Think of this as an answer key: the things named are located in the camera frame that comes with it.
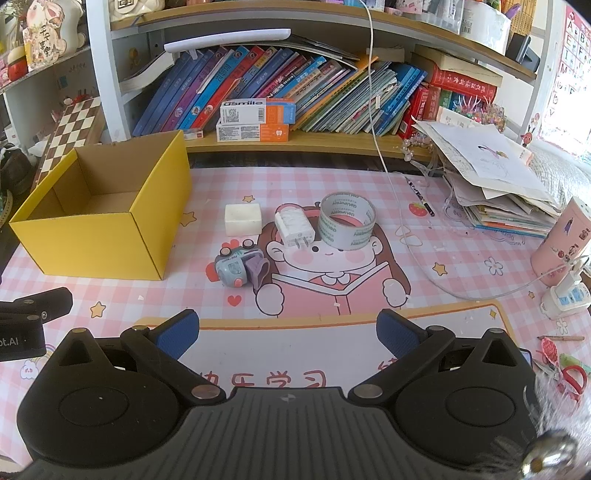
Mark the yellow cardboard box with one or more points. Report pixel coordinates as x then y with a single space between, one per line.
108 211

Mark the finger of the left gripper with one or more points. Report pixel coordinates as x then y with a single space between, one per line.
47 305

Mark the upper orange white box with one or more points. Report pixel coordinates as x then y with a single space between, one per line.
258 111

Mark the wooden bookshelf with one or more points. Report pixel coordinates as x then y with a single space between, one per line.
348 70

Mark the white power strip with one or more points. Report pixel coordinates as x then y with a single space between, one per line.
570 296

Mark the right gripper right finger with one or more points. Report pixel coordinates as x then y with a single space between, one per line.
417 352

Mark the lucky cat figurine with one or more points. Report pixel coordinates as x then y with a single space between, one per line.
51 31

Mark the red thick dictionary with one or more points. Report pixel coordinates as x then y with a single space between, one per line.
454 82

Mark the grey purple toy car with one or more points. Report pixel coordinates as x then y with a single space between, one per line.
241 265

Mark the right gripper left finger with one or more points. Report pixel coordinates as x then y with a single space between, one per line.
157 352

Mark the pink cylinder cup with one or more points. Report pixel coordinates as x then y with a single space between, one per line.
564 243

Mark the pile of papers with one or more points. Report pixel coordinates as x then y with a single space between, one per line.
490 178

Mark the clear tape roll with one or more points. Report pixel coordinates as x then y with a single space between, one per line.
346 221

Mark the pink cartoon desk mat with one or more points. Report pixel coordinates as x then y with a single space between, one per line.
312 323

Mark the white rolled paper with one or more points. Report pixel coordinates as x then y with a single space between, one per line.
227 38

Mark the small red white box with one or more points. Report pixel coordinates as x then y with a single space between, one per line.
193 134

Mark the black patterned pen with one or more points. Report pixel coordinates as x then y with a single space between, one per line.
420 196

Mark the lower orange white box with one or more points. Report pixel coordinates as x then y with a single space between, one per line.
273 133

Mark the white power adapter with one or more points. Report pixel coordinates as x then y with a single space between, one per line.
294 228

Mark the white eraser block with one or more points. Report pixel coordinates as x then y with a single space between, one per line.
243 219

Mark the brown white chessboard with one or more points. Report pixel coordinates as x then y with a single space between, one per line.
81 124

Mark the red handled scissors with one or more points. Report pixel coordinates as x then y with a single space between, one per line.
571 380

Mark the orange white box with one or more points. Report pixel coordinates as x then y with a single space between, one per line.
273 133
258 111

